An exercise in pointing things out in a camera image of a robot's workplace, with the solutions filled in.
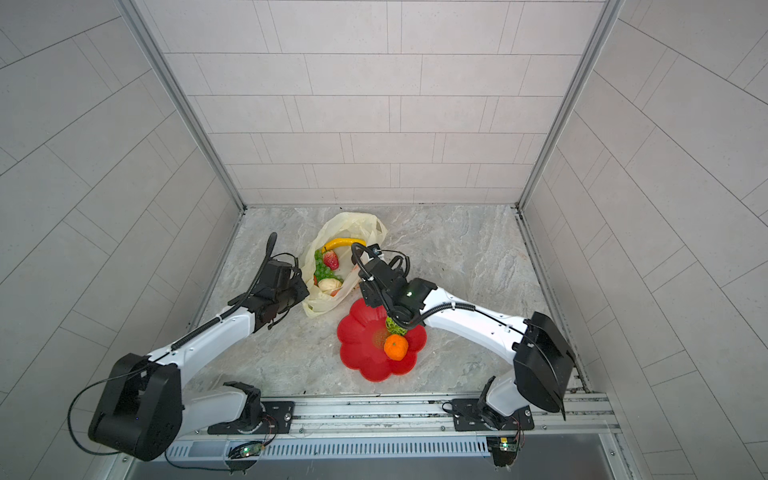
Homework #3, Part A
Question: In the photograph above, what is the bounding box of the fake yellow banana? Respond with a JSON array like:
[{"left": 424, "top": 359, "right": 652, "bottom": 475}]
[{"left": 321, "top": 238, "right": 366, "bottom": 253}]

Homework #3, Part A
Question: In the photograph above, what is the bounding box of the fake green apple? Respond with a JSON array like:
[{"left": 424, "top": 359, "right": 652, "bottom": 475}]
[{"left": 385, "top": 317, "right": 408, "bottom": 336}]

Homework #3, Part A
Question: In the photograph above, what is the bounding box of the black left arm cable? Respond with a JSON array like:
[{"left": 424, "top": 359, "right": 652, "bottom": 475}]
[{"left": 66, "top": 365, "right": 151, "bottom": 457}]

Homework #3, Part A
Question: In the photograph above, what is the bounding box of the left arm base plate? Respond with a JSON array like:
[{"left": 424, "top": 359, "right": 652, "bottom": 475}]
[{"left": 207, "top": 401, "right": 295, "bottom": 436}]

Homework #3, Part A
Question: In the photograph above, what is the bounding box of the fake orange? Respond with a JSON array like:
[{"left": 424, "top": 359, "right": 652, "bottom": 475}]
[{"left": 383, "top": 334, "right": 409, "bottom": 361}]

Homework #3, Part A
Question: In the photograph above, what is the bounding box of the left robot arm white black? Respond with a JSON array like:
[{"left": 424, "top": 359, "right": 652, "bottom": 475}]
[{"left": 87, "top": 257, "right": 309, "bottom": 461}]

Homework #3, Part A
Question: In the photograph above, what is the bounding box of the fake green grapes bunch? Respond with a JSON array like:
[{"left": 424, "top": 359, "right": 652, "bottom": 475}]
[{"left": 314, "top": 249, "right": 342, "bottom": 284}]

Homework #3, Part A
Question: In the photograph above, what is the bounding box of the right green circuit board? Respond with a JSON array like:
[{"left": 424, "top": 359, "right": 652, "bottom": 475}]
[{"left": 486, "top": 437, "right": 519, "bottom": 457}]

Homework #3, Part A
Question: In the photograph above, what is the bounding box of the cream plastic shopping bag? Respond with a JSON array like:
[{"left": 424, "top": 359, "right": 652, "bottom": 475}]
[{"left": 299, "top": 212, "right": 387, "bottom": 318}]

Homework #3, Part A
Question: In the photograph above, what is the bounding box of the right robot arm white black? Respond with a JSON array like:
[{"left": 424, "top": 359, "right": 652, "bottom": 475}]
[{"left": 359, "top": 259, "right": 575, "bottom": 420}]

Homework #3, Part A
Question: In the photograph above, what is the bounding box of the fake red strawberry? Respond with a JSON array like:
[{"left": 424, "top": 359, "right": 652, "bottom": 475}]
[{"left": 322, "top": 250, "right": 340, "bottom": 271}]

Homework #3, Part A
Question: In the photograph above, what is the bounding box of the green circuit board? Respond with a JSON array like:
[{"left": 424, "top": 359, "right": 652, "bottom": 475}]
[
  {"left": 227, "top": 441, "right": 266, "bottom": 461},
  {"left": 486, "top": 437, "right": 519, "bottom": 457}
]

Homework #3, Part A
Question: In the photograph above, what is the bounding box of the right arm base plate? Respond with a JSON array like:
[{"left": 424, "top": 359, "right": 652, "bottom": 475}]
[{"left": 442, "top": 398, "right": 535, "bottom": 433}]

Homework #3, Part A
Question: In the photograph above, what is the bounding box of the red flower-shaped plate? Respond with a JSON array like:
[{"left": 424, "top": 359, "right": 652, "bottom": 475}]
[{"left": 337, "top": 299, "right": 428, "bottom": 382}]

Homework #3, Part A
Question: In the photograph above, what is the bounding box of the fake beige fruit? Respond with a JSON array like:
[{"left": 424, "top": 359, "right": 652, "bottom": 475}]
[{"left": 317, "top": 278, "right": 343, "bottom": 296}]

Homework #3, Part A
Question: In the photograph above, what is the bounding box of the aluminium mounting rail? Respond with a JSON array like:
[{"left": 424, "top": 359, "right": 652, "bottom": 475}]
[{"left": 173, "top": 392, "right": 620, "bottom": 441}]

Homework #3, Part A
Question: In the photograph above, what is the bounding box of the perforated metal vent strip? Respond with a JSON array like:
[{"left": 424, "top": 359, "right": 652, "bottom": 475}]
[{"left": 158, "top": 436, "right": 490, "bottom": 468}]

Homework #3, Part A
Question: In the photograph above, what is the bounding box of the left green circuit board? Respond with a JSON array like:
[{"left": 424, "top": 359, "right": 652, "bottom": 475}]
[{"left": 227, "top": 441, "right": 266, "bottom": 461}]

